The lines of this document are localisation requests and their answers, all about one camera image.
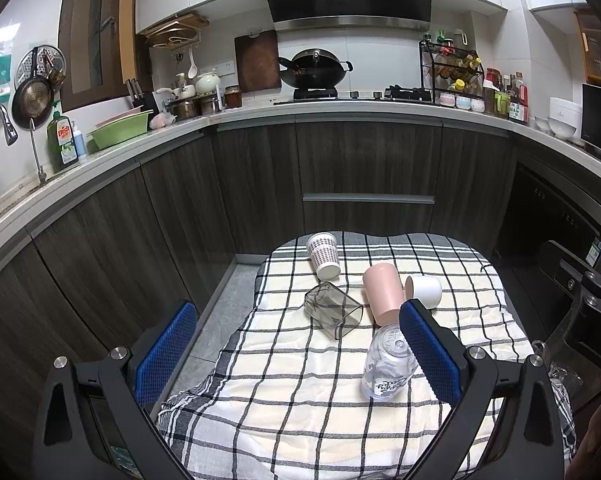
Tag clear plastic measuring bottle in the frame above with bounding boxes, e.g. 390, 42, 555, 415
361, 324, 418, 401

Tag white plastic cup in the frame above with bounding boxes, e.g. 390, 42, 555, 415
404, 274, 443, 310

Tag pink plastic cup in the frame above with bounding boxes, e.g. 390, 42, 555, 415
363, 263, 405, 327

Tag grey transparent square cup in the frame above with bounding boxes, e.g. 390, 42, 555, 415
304, 282, 363, 340

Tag white red patterned paper cup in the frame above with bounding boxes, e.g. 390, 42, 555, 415
306, 232, 341, 282

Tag dark wood base cabinets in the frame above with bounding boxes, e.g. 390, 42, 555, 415
0, 108, 601, 479

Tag black white checked cloth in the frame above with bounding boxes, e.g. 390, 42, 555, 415
156, 230, 577, 480

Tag white rice cooker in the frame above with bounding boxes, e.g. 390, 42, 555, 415
548, 96, 583, 140

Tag green dish soap bottle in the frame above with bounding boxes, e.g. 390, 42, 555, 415
46, 110, 78, 172

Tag green plastic basin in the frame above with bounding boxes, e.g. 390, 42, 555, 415
91, 110, 150, 150

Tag black spice rack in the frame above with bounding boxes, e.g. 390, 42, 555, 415
419, 34, 485, 102

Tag black gas stove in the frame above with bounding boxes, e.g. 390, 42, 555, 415
273, 84, 433, 105

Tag hanging frying pan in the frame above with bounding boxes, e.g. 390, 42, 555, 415
12, 47, 54, 128

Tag white ceramic teapot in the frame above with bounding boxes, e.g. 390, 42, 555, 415
195, 70, 220, 96

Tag black wok on stove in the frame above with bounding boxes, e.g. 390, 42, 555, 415
279, 49, 354, 90

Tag brown wooden cutting board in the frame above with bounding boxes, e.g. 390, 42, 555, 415
234, 29, 281, 93

